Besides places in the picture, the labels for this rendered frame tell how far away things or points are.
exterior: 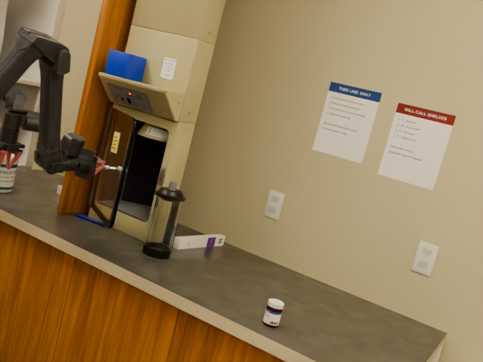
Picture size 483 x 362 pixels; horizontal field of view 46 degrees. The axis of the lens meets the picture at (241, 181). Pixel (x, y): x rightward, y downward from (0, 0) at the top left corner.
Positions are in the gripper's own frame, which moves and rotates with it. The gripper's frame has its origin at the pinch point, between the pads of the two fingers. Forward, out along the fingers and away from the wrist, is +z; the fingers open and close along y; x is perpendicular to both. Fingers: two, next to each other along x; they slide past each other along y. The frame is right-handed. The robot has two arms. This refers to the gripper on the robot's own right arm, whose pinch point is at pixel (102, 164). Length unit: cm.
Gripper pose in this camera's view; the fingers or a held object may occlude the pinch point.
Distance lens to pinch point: 209.8
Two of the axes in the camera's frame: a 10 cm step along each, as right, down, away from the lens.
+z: 4.8, 0.0, 8.8
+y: 2.5, -9.6, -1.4
